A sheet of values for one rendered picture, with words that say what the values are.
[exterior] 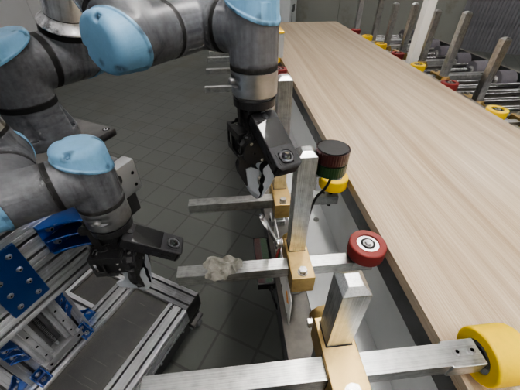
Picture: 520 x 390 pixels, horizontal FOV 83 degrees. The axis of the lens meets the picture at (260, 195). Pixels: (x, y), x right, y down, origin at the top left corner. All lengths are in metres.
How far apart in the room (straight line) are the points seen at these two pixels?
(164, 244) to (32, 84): 0.44
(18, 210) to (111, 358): 0.97
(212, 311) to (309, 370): 1.18
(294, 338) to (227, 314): 0.86
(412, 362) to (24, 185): 0.57
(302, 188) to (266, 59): 0.23
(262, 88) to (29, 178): 0.35
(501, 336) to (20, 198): 0.68
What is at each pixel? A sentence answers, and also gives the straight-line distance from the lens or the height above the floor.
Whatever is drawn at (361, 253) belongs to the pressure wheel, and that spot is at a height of 0.91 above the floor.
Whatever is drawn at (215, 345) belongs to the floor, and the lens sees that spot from 1.52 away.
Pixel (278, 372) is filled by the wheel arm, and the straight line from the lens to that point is 0.45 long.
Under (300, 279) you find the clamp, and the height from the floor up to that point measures 0.87.
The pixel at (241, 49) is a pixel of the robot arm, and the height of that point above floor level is 1.28.
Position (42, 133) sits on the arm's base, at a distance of 0.82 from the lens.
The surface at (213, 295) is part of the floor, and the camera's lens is 1.64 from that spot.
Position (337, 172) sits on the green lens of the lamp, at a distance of 0.53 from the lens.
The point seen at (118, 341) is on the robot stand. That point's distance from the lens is 1.40.
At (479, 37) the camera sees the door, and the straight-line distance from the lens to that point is 7.17.
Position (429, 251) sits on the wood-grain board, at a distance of 0.73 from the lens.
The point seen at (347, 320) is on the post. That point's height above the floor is 1.04.
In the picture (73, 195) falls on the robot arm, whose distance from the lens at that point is 0.49.
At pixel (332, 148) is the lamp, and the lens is 0.53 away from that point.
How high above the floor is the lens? 1.39
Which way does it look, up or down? 40 degrees down
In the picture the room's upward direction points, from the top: straight up
